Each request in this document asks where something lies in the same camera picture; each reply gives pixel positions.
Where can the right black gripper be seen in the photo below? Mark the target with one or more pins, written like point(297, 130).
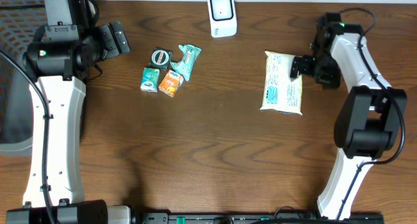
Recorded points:
point(328, 78)

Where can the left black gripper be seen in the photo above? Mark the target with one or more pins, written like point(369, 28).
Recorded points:
point(113, 50)

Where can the yellow wet wipes pack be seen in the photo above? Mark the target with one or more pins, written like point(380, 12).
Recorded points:
point(281, 92)

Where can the dark green round-label packet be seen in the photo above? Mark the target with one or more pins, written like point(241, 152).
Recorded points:
point(160, 59)

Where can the teal white small box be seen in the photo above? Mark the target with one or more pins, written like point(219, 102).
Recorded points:
point(149, 82)

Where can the teal snack packet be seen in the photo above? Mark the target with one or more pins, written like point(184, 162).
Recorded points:
point(185, 66)

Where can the orange small snack box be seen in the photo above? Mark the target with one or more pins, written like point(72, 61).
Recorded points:
point(171, 83)

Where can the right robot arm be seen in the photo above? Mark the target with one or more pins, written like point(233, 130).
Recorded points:
point(370, 128)

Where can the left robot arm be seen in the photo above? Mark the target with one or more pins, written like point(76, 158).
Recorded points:
point(57, 71)

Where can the white barcode scanner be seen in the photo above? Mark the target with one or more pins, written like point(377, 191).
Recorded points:
point(223, 18)

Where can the dark grey plastic basket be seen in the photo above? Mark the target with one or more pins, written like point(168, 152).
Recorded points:
point(19, 21)

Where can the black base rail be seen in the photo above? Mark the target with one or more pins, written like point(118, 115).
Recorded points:
point(281, 217)

